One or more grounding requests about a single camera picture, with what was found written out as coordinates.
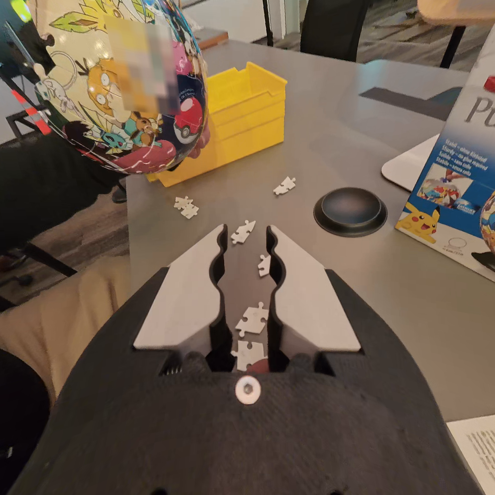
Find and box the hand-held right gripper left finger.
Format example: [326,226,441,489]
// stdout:
[133,224,235,372]

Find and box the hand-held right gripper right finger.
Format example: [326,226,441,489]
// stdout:
[266,224,362,372]

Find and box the partly built puzzle ball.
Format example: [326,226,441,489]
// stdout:
[34,0,211,175]

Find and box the person's left forearm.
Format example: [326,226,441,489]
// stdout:
[0,135,128,252]

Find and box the black round ball stand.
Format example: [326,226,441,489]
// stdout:
[313,187,388,237]

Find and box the blue puzzle box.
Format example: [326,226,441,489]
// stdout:
[394,23,495,283]

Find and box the white rounded board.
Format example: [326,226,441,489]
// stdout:
[381,133,441,193]

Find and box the yellow plastic bin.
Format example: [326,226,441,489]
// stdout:
[146,62,288,188]

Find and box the white instruction leaflet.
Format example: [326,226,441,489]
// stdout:
[447,417,495,495]

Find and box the red fabric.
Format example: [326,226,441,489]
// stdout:
[11,90,53,135]

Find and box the black mesh office chair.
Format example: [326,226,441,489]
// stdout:
[300,0,374,62]

